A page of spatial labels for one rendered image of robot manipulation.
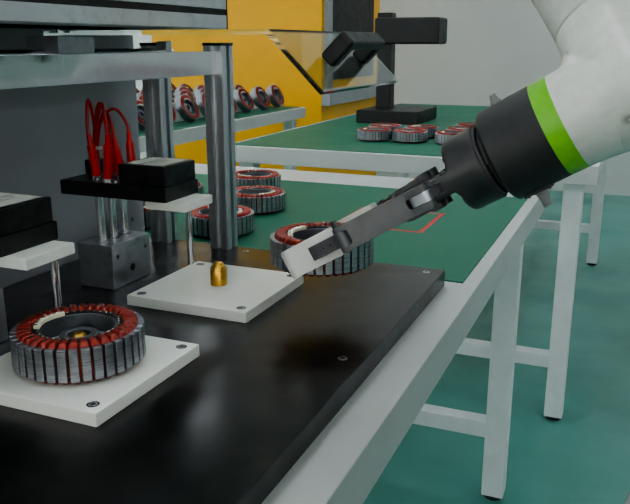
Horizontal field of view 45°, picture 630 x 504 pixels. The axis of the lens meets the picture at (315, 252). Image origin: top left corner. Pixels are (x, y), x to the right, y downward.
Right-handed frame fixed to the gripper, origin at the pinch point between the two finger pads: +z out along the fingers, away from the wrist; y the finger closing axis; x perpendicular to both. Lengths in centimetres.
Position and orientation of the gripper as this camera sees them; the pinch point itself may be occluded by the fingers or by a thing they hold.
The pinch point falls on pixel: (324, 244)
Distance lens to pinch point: 81.9
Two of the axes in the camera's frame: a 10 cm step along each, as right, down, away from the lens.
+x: -4.7, -8.8, -0.4
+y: 3.9, -2.4, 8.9
